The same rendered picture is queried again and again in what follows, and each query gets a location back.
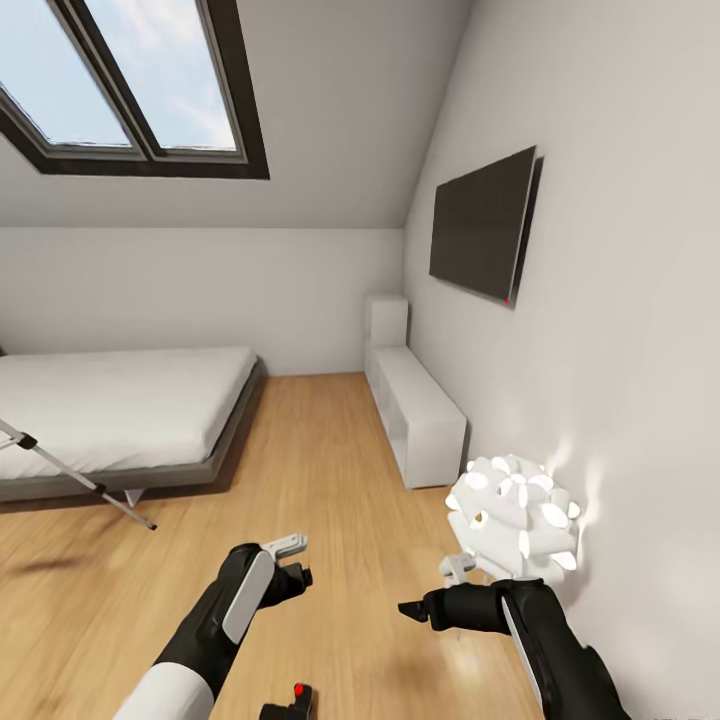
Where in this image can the camera tripod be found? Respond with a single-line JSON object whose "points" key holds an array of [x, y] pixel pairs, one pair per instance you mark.
{"points": [[29, 443]]}

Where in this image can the fixed window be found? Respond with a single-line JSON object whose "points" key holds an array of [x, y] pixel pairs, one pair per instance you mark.
{"points": [[136, 88]]}

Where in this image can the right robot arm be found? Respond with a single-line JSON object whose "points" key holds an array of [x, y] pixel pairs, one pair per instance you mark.
{"points": [[569, 682]]}

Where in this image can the digital camera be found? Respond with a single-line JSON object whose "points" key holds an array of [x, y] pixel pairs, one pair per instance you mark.
{"points": [[300, 710]]}

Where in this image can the bookcase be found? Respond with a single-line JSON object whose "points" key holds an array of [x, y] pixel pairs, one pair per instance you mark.
{"points": [[424, 427]]}

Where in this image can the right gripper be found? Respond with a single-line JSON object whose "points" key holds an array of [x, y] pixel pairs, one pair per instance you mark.
{"points": [[447, 607]]}

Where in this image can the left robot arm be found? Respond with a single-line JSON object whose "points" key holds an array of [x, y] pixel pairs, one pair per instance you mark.
{"points": [[189, 673]]}

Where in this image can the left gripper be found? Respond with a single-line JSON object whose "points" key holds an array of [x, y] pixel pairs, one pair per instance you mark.
{"points": [[292, 583]]}

